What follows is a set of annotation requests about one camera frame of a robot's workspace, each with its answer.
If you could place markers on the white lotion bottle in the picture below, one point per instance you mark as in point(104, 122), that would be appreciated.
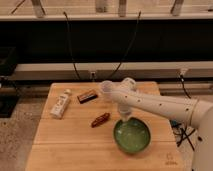
point(61, 104)

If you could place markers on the red brown snack wrapper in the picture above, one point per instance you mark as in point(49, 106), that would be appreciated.
point(100, 120)

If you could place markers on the brown black chocolate bar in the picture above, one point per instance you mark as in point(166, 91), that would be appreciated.
point(87, 96)

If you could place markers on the green ceramic bowl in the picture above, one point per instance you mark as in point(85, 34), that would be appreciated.
point(132, 136)

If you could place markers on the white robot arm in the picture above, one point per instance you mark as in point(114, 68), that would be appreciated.
point(195, 113)

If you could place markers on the clear plastic cup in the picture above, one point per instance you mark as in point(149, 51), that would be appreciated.
point(106, 88)

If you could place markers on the black bin at left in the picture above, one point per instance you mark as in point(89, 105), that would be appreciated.
point(8, 64)

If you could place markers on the white wall outlet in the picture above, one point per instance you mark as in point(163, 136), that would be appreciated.
point(92, 75)

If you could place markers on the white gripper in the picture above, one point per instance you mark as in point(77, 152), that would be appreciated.
point(124, 111)

